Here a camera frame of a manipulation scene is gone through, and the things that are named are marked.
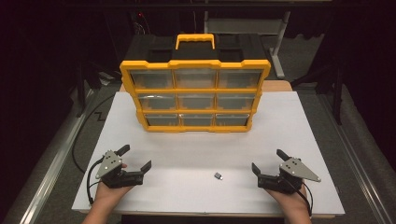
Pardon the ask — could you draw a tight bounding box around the grey metal stand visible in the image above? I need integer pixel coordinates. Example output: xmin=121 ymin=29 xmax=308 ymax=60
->
xmin=204 ymin=10 xmax=291 ymax=79

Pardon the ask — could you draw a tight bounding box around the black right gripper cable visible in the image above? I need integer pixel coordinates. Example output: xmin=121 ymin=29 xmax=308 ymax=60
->
xmin=289 ymin=178 xmax=313 ymax=217

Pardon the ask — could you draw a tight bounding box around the dark device with red light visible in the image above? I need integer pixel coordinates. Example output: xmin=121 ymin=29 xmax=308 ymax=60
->
xmin=132 ymin=10 xmax=150 ymax=35

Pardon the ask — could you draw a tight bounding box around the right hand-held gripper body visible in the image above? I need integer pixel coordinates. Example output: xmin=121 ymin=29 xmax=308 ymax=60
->
xmin=257 ymin=157 xmax=322 ymax=195

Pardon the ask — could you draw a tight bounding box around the black floor cable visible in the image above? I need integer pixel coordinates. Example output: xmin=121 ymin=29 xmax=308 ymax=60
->
xmin=72 ymin=93 xmax=116 ymax=175

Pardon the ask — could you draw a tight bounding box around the aluminium floor rail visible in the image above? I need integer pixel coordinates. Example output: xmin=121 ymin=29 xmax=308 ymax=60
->
xmin=317 ymin=92 xmax=396 ymax=224
xmin=18 ymin=90 xmax=97 ymax=224

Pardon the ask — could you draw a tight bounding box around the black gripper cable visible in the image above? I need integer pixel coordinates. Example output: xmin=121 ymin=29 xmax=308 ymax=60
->
xmin=86 ymin=157 xmax=106 ymax=205
xmin=289 ymin=178 xmax=313 ymax=217

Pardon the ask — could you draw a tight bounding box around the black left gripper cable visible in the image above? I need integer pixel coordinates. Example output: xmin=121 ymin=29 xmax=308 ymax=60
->
xmin=86 ymin=157 xmax=106 ymax=205

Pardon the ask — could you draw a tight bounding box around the set of clear organizer drawers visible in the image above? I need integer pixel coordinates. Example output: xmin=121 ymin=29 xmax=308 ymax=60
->
xmin=130 ymin=68 xmax=263 ymax=127

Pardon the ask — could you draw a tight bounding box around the person's right hand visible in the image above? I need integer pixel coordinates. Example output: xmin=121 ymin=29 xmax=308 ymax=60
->
xmin=265 ymin=183 xmax=310 ymax=216

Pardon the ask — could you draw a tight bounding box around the yellow black organizer cabinet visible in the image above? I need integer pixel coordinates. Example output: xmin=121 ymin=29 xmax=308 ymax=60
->
xmin=120 ymin=33 xmax=272 ymax=133

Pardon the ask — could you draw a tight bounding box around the black stand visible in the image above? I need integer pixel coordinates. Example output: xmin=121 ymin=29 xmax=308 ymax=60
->
xmin=290 ymin=60 xmax=345 ymax=126
xmin=76 ymin=60 xmax=122 ymax=118

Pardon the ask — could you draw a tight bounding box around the person's left hand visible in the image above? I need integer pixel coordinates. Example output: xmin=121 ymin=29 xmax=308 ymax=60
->
xmin=92 ymin=163 xmax=134 ymax=213

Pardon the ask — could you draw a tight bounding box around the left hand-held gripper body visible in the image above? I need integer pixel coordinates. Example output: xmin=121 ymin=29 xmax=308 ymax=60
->
xmin=94 ymin=149 xmax=145 ymax=189

